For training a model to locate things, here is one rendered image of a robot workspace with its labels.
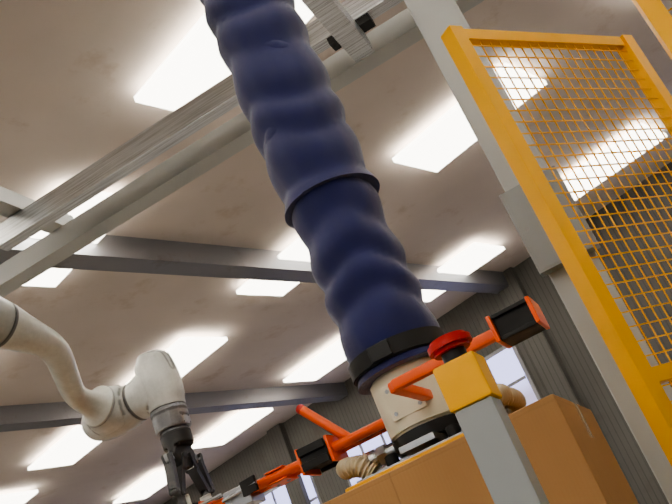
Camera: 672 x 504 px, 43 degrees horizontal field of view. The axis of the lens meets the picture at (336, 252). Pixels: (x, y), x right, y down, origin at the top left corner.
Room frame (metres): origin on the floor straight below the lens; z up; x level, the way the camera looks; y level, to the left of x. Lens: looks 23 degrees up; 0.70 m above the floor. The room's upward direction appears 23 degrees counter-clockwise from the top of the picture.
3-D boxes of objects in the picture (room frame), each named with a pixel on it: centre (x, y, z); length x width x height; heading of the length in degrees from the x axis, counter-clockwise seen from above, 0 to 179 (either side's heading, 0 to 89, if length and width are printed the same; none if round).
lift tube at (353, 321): (1.82, -0.04, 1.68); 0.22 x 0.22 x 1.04
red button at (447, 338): (1.27, -0.10, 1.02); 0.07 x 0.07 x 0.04
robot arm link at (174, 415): (1.99, 0.52, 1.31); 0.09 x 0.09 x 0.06
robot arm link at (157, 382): (2.00, 0.54, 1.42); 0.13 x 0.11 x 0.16; 69
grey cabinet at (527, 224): (2.58, -0.66, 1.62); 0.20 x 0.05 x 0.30; 74
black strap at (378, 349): (1.82, -0.04, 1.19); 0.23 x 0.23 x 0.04
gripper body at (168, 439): (1.99, 0.52, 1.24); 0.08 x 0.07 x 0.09; 162
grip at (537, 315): (1.49, -0.25, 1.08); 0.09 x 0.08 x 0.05; 163
